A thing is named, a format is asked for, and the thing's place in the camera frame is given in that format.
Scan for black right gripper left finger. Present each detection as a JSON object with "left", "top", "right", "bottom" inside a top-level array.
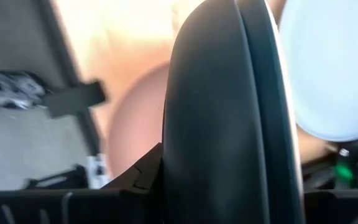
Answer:
[{"left": 101, "top": 142, "right": 165, "bottom": 224}]

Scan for white printed label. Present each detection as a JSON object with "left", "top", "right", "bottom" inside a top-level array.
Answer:
[{"left": 86, "top": 153, "right": 109, "bottom": 190}]

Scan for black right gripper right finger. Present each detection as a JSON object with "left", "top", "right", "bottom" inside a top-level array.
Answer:
[{"left": 301, "top": 161, "right": 337, "bottom": 192}]

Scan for dark round bowl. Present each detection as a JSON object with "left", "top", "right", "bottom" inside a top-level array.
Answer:
[{"left": 162, "top": 0, "right": 306, "bottom": 224}]

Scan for white plastic plate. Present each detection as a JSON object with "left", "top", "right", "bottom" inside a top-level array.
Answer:
[{"left": 277, "top": 0, "right": 358, "bottom": 143}]

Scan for black bracket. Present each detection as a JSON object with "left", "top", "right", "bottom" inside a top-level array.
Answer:
[{"left": 25, "top": 164, "right": 88, "bottom": 190}]

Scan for pink plastic plate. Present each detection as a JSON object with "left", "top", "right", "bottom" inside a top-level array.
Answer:
[{"left": 106, "top": 62, "right": 171, "bottom": 180}]

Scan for black aluminium table frame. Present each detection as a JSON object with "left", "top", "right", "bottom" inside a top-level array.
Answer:
[{"left": 37, "top": 0, "right": 108, "bottom": 156}]

